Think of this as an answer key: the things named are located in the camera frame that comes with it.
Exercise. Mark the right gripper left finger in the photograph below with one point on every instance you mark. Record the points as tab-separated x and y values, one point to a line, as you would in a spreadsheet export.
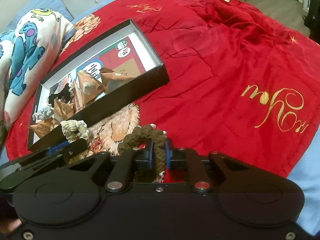
127	164

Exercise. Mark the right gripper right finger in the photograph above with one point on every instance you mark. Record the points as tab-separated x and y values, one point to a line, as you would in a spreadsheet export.
189	160

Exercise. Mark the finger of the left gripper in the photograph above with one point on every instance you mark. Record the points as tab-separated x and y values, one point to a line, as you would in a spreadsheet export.
68	150

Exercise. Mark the cream knitted scrunchie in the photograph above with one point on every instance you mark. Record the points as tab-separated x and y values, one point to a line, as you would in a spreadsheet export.
74	130

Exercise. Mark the blue white knitted scrunchie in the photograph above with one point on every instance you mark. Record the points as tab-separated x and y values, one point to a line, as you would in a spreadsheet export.
44	114

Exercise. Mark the black knitted scrunchie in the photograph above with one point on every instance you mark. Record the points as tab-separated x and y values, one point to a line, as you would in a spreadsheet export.
65	93

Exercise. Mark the brown paper packet with logo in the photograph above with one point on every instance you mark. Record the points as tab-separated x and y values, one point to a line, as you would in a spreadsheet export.
89	86

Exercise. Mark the person's left hand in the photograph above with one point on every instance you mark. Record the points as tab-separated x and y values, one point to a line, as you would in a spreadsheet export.
9	225

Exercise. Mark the red plush bed blanket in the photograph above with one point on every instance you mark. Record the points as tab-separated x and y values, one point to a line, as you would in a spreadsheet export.
239	82

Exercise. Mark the black shallow cardboard box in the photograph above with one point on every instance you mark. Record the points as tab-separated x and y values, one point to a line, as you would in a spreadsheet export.
104	104

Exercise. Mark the cartoon monster print comforter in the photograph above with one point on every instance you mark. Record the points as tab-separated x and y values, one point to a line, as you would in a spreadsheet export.
27	54

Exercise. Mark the printed booklet in box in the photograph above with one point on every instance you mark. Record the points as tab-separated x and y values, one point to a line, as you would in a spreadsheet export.
120	57

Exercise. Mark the light blue bed sheet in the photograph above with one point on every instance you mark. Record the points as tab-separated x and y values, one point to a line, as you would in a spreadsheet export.
306	175

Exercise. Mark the black backpack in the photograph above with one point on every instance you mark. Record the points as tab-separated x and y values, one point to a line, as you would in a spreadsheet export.
312	20

